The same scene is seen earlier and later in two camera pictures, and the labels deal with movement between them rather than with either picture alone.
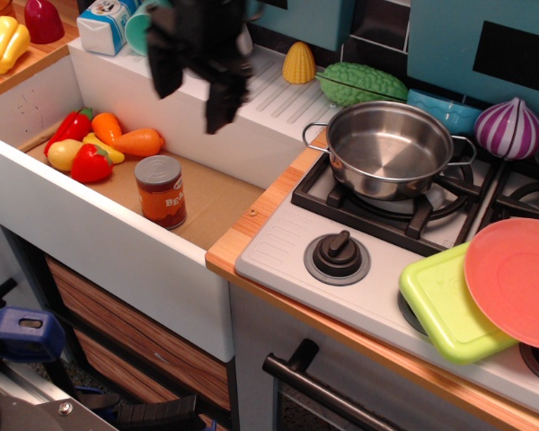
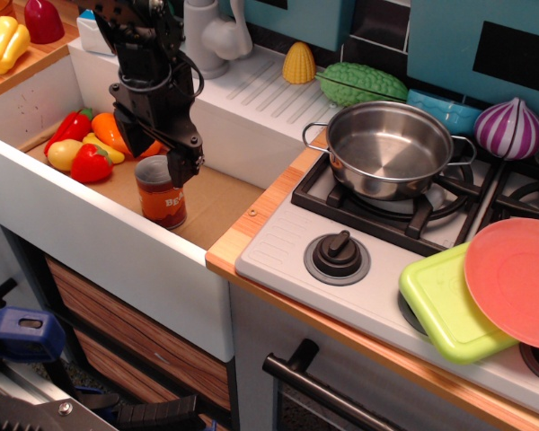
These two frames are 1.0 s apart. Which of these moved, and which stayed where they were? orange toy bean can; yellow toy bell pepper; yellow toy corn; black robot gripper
Moved: black robot gripper
Stayed: orange toy bean can; yellow toy corn; yellow toy bell pepper
